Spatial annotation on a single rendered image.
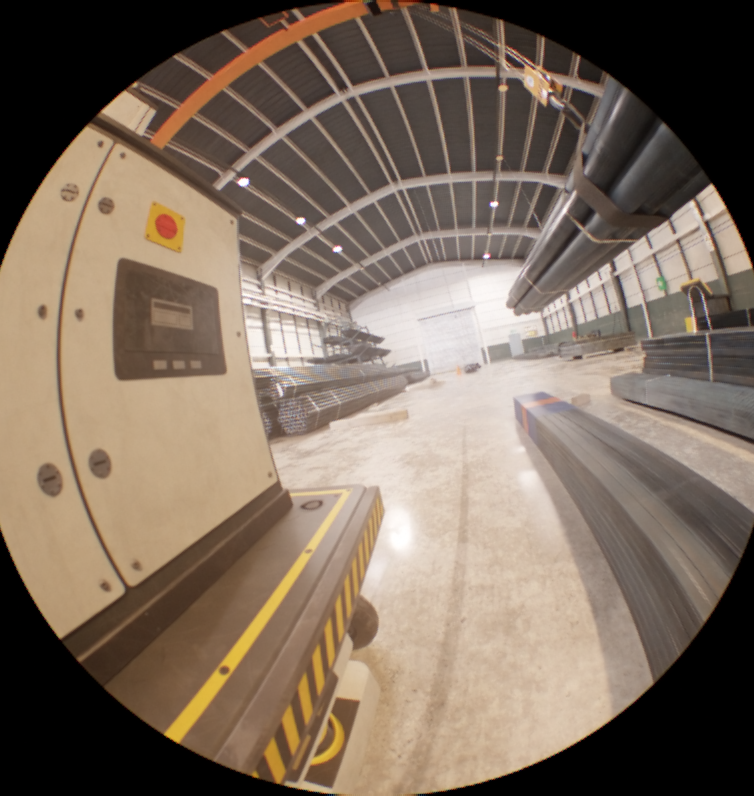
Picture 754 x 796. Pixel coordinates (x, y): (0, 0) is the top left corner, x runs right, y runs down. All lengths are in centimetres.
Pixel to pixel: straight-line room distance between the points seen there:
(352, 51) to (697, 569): 1025
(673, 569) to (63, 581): 62
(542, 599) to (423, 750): 36
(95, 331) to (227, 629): 26
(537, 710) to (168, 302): 70
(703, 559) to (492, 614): 40
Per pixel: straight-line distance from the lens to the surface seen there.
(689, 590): 45
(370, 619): 48
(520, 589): 63
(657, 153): 125
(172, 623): 28
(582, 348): 781
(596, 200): 154
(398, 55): 1014
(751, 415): 138
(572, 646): 55
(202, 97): 622
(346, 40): 987
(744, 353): 162
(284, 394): 340
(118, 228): 32
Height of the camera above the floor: 48
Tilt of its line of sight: 4 degrees down
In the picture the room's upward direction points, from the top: 12 degrees counter-clockwise
